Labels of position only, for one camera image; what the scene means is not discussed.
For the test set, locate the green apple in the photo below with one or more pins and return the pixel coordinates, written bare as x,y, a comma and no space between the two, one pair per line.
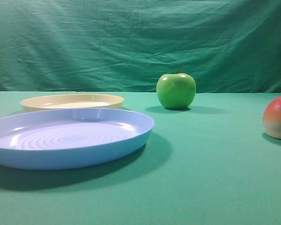
176,91

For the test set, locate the green backdrop cloth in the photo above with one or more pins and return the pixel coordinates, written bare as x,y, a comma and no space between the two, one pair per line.
126,45

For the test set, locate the yellow plate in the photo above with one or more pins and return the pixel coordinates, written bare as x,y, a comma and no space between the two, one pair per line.
67,101

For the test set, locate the blue plate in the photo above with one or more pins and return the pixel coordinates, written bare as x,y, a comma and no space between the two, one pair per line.
71,138

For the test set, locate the green tablecloth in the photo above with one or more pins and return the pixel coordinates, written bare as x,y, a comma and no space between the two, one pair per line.
210,165

